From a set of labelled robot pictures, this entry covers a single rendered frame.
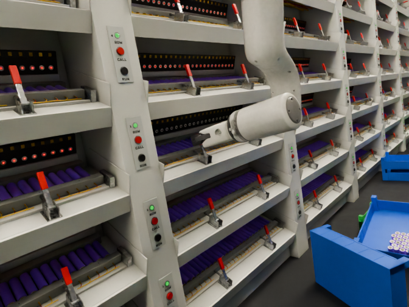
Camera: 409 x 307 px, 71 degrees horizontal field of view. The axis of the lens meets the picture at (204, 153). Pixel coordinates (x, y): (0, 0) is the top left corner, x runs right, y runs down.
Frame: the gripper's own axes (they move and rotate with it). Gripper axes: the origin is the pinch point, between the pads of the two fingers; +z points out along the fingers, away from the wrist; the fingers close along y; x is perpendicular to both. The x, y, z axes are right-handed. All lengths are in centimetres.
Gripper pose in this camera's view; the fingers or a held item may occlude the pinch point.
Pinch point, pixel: (199, 139)
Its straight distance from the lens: 85.6
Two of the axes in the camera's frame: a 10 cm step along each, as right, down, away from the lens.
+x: -2.7, -9.6, -0.3
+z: -6.7, 1.7, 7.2
